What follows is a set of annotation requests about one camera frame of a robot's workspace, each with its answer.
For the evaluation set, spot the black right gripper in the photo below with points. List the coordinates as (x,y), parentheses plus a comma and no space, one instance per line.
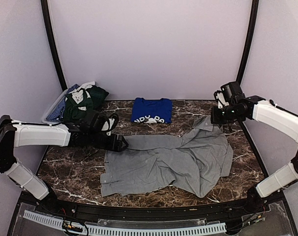
(215,118)

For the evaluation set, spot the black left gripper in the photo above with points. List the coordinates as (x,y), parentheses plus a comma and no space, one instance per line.
(117,148)

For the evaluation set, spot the grey button shirt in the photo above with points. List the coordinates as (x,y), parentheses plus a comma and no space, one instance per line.
(193,162)

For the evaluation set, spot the blue printed t-shirt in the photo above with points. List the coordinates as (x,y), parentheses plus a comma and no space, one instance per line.
(152,111)

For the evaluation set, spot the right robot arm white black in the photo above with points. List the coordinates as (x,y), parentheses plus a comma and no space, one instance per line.
(279,137)

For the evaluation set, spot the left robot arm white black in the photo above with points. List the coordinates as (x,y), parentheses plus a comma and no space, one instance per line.
(17,134)

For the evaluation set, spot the dark garment under pile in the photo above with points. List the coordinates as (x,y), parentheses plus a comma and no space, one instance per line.
(98,96)

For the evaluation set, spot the dark green white garment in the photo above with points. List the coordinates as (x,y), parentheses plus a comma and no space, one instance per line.
(77,104)

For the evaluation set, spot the blue patterned garment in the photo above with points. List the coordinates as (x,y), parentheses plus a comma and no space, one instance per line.
(59,110)

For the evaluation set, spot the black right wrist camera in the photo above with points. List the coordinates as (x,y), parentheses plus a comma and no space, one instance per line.
(229,94)

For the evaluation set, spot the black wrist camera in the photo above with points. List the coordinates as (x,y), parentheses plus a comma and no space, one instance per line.
(95,122)
(229,94)

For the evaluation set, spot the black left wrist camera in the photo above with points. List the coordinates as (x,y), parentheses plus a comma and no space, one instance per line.
(95,122)

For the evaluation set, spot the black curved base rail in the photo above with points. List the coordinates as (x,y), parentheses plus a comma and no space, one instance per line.
(229,211)

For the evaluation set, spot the white slotted cable duct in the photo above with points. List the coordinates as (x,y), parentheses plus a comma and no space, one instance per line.
(128,228)

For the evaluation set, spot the right black frame post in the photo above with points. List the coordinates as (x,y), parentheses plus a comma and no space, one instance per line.
(248,40)

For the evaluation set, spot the black frame post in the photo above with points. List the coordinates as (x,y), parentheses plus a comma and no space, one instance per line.
(52,43)
(248,40)

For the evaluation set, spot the left black frame post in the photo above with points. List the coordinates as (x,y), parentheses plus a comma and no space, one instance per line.
(52,43)

